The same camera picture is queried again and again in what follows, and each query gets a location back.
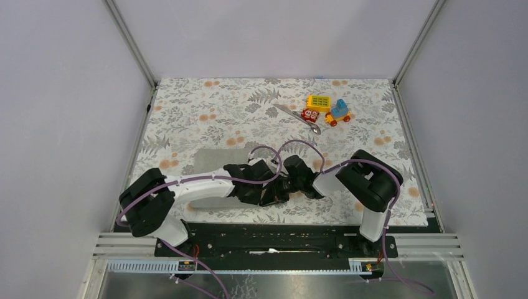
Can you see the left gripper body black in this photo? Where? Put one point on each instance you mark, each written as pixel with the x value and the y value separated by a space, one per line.
pixel 254 196

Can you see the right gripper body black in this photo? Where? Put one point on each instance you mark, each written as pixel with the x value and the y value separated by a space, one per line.
pixel 294 184

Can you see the metal spoon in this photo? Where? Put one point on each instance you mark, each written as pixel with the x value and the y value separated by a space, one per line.
pixel 314 127

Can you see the grey cloth napkin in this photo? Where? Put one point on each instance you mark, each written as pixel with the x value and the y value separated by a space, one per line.
pixel 207 160

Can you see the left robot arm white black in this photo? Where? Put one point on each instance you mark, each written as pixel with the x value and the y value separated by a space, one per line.
pixel 146 204

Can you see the red toy block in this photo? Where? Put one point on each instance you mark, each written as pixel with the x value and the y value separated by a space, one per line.
pixel 310 115

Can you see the floral tablecloth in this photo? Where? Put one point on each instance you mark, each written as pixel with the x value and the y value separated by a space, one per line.
pixel 189 114

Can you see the yellow toy brick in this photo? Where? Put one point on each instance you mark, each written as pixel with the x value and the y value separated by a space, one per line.
pixel 319 103

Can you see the blue yellow toy car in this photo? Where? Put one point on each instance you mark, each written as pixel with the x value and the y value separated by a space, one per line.
pixel 340 112

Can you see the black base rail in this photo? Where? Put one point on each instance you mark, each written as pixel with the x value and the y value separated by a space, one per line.
pixel 298 247

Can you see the white slotted cable duct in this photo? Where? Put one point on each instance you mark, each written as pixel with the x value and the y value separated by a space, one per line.
pixel 189 267

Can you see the right aluminium frame post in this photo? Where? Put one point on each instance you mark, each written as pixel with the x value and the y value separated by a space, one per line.
pixel 422 35

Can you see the aluminium frame post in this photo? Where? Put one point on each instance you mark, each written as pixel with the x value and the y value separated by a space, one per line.
pixel 422 35
pixel 130 42

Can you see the left aluminium frame post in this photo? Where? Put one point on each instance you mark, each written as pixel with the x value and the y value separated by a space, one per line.
pixel 130 42

